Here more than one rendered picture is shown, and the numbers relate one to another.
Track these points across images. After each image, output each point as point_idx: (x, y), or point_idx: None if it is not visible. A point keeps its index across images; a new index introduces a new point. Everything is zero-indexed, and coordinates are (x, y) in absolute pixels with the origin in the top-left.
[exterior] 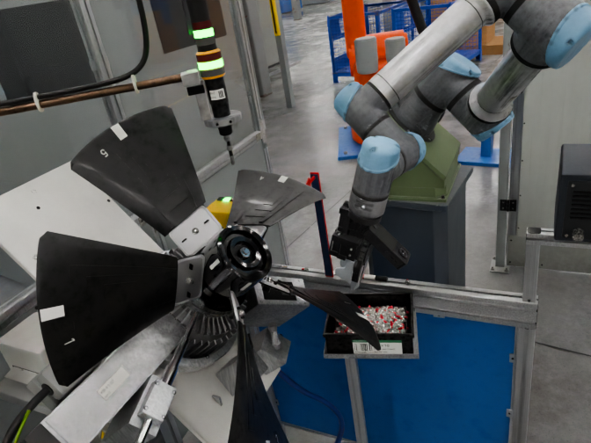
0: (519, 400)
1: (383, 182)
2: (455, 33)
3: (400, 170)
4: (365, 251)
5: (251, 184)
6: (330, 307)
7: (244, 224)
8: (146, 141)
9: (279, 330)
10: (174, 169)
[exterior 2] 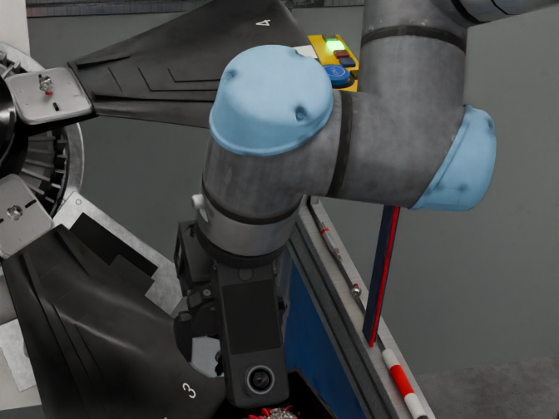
0: None
1: (232, 175)
2: None
3: (311, 182)
4: (193, 308)
5: (227, 20)
6: (73, 354)
7: (79, 80)
8: None
9: (300, 369)
10: None
